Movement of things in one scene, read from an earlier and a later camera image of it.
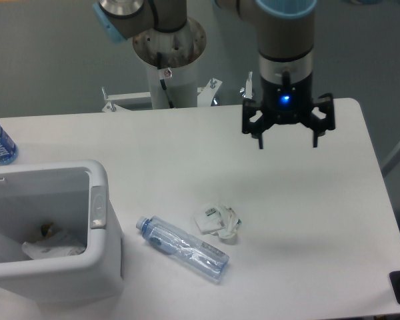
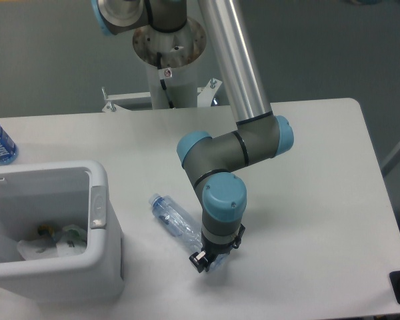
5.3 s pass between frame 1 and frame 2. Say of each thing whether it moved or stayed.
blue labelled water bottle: stayed
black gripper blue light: moved
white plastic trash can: stayed
